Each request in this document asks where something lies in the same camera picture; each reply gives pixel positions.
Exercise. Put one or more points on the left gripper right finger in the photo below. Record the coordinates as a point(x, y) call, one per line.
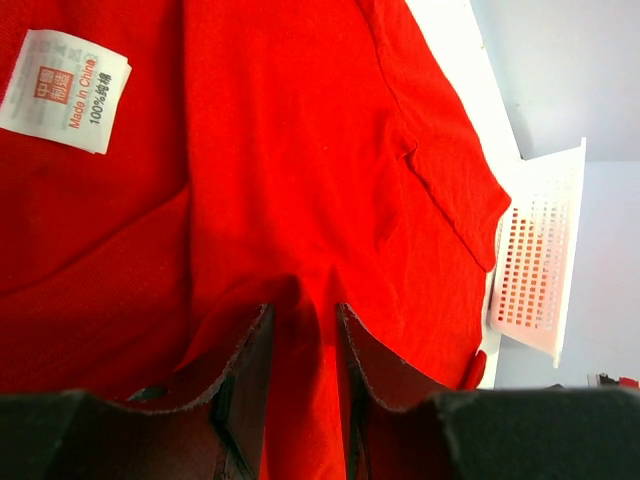
point(404, 425)

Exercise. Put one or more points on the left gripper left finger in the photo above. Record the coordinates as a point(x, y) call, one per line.
point(150, 430)

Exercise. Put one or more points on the red t shirt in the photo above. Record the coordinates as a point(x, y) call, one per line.
point(210, 210)

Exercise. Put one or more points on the white plastic basket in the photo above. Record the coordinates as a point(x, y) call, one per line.
point(536, 251)

